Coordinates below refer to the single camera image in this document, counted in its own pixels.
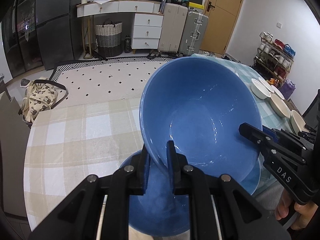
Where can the patterned tote bag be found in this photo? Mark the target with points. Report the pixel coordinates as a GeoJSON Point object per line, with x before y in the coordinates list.
{"type": "Point", "coordinates": [40, 95]}

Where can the large blue bowl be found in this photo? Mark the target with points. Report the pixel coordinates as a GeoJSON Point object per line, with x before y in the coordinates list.
{"type": "Point", "coordinates": [199, 104]}

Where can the dark blue bowl back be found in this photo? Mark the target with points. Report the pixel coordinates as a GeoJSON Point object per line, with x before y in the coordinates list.
{"type": "Point", "coordinates": [158, 212]}

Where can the black water bottle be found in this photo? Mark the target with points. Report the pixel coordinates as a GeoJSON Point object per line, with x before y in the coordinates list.
{"type": "Point", "coordinates": [127, 44]}

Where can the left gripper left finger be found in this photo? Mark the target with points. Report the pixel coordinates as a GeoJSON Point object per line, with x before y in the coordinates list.
{"type": "Point", "coordinates": [99, 206]}

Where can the beige suitcase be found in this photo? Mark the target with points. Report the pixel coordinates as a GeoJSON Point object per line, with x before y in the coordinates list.
{"type": "Point", "coordinates": [172, 27]}

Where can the wooden door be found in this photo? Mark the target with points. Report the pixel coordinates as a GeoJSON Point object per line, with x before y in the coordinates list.
{"type": "Point", "coordinates": [222, 17]}

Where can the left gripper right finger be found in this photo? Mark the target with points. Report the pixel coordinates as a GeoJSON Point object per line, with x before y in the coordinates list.
{"type": "Point", "coordinates": [219, 207]}

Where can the black refrigerator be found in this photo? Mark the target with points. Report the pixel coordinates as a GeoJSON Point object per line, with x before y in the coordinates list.
{"type": "Point", "coordinates": [58, 31]}

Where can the shoe rack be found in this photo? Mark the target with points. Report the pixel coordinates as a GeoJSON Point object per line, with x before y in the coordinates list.
{"type": "Point", "coordinates": [272, 60]}

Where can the beige checked tablecloth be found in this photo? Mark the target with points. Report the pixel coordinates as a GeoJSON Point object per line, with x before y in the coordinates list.
{"type": "Point", "coordinates": [66, 145]}

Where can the person right hand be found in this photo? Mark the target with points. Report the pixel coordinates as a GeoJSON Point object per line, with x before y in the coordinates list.
{"type": "Point", "coordinates": [305, 212]}

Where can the dotted floor rug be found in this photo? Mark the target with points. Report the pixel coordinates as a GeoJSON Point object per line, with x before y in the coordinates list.
{"type": "Point", "coordinates": [96, 81]}

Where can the silver suitcase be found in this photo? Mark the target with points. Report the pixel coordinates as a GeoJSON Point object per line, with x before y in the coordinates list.
{"type": "Point", "coordinates": [193, 33]}

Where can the woven laundry basket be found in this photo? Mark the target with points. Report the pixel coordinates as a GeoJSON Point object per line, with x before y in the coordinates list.
{"type": "Point", "coordinates": [108, 37]}

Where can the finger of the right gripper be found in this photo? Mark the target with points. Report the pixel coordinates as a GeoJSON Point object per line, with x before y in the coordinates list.
{"type": "Point", "coordinates": [271, 133]}
{"type": "Point", "coordinates": [265, 144]}

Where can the white dishes on table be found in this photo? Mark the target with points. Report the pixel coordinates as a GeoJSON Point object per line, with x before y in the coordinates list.
{"type": "Point", "coordinates": [279, 106]}

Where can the light blue bowl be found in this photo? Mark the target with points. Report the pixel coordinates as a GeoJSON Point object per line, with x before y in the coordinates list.
{"type": "Point", "coordinates": [251, 182]}

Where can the white desk with drawers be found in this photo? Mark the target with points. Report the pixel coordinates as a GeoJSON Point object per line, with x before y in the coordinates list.
{"type": "Point", "coordinates": [142, 19]}

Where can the black glass cabinet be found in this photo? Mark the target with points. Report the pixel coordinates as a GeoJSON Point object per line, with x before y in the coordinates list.
{"type": "Point", "coordinates": [21, 47]}

